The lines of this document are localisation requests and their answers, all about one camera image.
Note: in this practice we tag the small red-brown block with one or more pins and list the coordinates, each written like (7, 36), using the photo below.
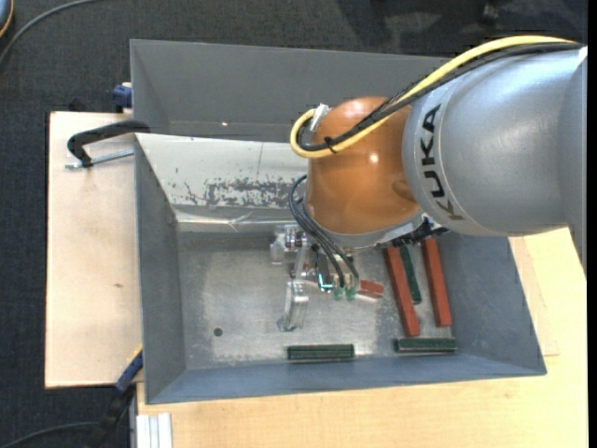
(371, 287)

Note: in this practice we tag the dark green flat block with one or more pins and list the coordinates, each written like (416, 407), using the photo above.
(425, 345)
(412, 278)
(321, 353)

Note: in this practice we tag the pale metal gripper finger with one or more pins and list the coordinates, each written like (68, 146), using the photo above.
(301, 308)
(285, 311)

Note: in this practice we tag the grey metal bin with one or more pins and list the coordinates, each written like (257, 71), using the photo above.
(242, 297)

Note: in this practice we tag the pale wood board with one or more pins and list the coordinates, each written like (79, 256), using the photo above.
(88, 259)

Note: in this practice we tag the red-brown flat block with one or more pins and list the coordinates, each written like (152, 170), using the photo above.
(437, 283)
(402, 292)

